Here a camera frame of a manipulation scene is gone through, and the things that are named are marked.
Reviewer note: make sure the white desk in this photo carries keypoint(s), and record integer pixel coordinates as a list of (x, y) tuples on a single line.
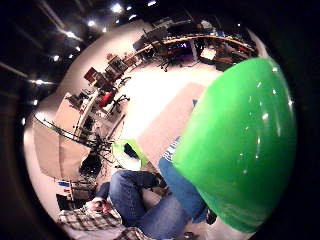
[(86, 111)]

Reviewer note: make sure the row of ceiling lights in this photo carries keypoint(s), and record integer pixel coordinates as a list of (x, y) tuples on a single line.
[(116, 8)]

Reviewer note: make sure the the person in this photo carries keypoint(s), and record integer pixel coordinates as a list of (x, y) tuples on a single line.
[(133, 195)]

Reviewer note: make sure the green and white bag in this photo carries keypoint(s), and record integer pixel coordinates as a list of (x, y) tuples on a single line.
[(124, 151)]

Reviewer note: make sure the black office chair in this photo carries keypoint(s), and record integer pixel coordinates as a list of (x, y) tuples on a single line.
[(168, 55)]

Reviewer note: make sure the long curved wooden desk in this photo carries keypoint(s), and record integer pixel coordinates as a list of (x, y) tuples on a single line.
[(186, 38)]

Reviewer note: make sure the green glossy bowl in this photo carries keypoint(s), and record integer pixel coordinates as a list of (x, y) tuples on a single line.
[(240, 143)]

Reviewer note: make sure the beige screen panel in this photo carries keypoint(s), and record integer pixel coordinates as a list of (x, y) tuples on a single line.
[(53, 150)]

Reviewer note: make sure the red office chair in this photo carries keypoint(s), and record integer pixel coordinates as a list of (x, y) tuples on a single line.
[(107, 98)]

